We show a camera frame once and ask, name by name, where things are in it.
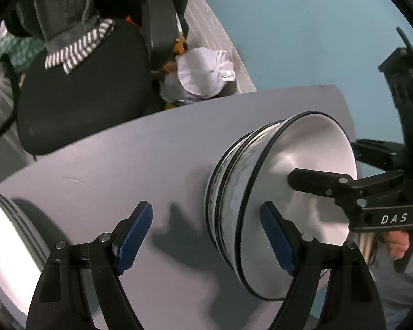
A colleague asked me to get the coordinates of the patterned bowl under stack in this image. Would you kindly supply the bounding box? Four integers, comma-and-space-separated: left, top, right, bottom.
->
204, 119, 285, 269

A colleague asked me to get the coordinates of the white plate stack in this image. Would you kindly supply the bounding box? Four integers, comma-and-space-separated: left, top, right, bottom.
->
0, 194, 62, 329

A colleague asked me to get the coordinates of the right hand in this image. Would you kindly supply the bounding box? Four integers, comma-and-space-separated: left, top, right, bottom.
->
384, 231, 410, 260

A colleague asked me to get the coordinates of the green checkered tablecloth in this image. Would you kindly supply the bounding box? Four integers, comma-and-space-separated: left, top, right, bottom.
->
0, 34, 45, 73

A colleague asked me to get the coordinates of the grey bed mattress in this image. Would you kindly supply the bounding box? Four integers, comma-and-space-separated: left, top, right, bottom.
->
0, 63, 33, 183

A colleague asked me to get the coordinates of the dark grey striped towel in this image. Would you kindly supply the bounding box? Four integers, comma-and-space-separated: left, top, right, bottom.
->
15, 0, 115, 75

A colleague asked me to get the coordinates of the black office chair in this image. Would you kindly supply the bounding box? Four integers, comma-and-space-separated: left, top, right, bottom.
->
0, 0, 187, 156

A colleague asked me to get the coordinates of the white bowl black rim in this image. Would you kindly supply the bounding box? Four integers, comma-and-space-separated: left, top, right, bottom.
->
234, 112, 357, 301

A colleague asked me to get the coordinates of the white plastic bag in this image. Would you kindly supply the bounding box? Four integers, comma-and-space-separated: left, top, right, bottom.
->
159, 47, 236, 105

